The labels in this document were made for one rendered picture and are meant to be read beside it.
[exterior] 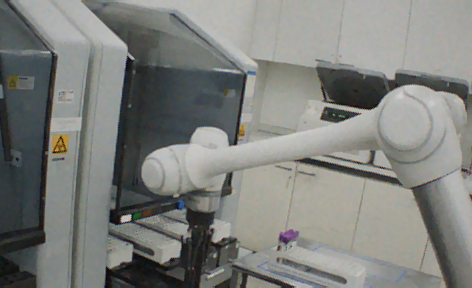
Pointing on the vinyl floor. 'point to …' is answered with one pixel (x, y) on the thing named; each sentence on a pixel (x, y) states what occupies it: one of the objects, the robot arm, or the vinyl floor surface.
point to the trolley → (377, 277)
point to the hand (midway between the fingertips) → (192, 277)
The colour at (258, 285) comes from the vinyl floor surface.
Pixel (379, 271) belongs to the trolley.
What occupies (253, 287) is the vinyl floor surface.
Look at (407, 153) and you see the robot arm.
